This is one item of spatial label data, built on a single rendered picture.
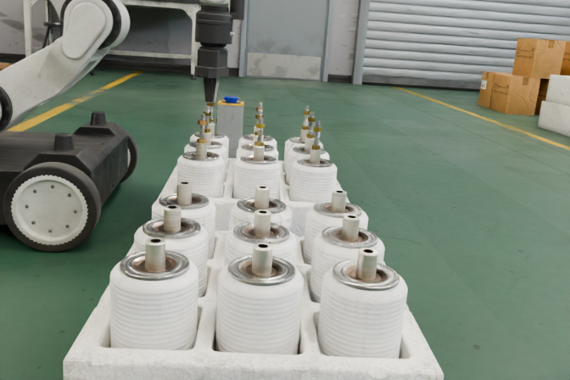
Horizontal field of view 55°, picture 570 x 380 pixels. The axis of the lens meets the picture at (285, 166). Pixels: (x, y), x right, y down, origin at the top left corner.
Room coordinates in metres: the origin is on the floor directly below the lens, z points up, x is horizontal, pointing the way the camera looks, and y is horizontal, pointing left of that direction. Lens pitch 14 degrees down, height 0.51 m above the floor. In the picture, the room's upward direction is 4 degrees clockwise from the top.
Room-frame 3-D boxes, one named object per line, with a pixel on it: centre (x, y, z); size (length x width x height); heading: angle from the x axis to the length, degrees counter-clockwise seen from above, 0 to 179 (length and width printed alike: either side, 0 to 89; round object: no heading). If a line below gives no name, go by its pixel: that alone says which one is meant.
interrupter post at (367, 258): (0.58, -0.10, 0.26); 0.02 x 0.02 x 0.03
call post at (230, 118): (1.52, 0.16, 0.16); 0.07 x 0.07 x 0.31; 4
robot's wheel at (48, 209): (1.17, 0.51, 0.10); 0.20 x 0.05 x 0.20; 96
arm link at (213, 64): (1.34, 0.19, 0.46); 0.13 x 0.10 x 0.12; 168
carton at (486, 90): (4.90, -1.85, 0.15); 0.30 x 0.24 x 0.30; 95
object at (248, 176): (1.12, 0.06, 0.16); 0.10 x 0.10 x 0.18
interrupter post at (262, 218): (0.69, 0.02, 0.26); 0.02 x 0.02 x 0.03
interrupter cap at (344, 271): (0.58, -0.10, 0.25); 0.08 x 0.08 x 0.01
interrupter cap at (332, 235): (0.70, -0.09, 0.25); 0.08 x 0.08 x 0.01
